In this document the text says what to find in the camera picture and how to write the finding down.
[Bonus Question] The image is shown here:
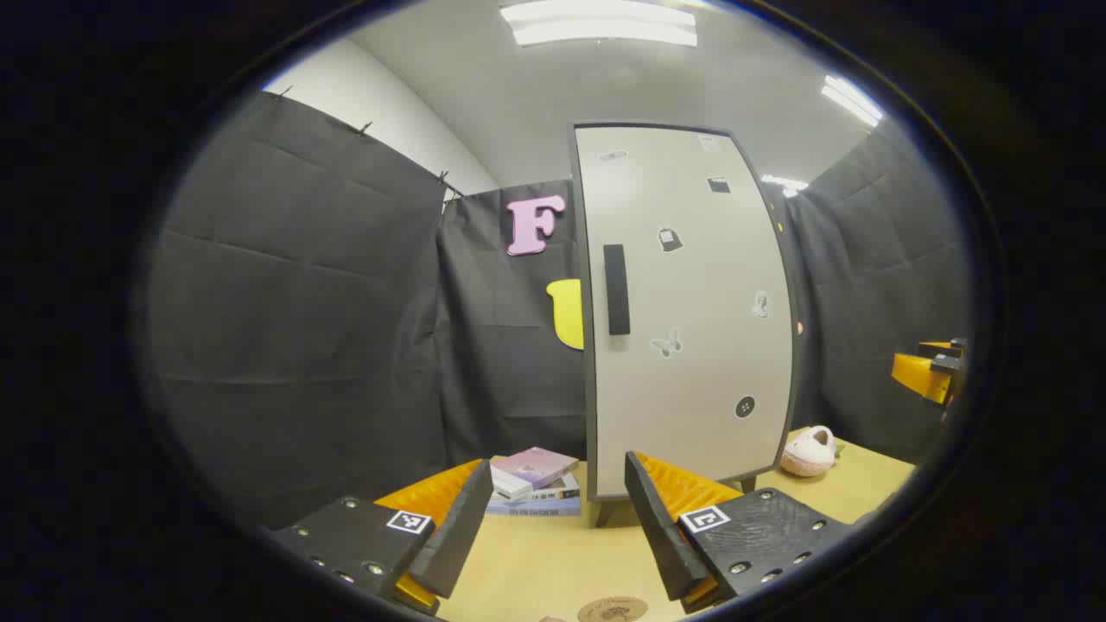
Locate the light grey cabinet door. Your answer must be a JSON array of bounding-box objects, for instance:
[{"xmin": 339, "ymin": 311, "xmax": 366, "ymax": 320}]
[{"xmin": 572, "ymin": 124, "xmax": 796, "ymax": 502}]

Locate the black backdrop cloth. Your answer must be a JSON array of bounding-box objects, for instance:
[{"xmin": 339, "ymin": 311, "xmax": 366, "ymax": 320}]
[{"xmin": 147, "ymin": 91, "xmax": 970, "ymax": 530}]

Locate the blue book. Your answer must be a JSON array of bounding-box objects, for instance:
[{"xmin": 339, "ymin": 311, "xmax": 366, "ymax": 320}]
[{"xmin": 486, "ymin": 494, "xmax": 582, "ymax": 517}]

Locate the dark grey cabinet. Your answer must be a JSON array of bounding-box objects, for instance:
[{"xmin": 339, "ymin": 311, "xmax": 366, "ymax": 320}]
[{"xmin": 568, "ymin": 120, "xmax": 810, "ymax": 529}]

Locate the pink plush toy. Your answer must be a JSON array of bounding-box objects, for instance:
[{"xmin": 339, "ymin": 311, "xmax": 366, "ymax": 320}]
[{"xmin": 780, "ymin": 425, "xmax": 839, "ymax": 478}]

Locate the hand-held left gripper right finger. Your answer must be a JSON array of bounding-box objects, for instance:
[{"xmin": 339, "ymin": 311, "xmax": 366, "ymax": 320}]
[{"xmin": 624, "ymin": 450, "xmax": 865, "ymax": 614}]

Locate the white and black book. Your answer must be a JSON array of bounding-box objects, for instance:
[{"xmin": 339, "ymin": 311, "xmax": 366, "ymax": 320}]
[{"xmin": 497, "ymin": 473, "xmax": 582, "ymax": 505}]

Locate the round cork coaster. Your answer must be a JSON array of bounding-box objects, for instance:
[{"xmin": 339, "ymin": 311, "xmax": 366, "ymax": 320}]
[{"xmin": 577, "ymin": 596, "xmax": 649, "ymax": 622}]

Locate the black cabinet door handle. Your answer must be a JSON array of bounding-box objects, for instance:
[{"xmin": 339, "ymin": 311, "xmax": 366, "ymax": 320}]
[{"xmin": 603, "ymin": 244, "xmax": 632, "ymax": 336}]

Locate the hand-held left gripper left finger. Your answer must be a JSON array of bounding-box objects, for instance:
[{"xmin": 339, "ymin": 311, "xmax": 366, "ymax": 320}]
[{"xmin": 272, "ymin": 459, "xmax": 493, "ymax": 616}]

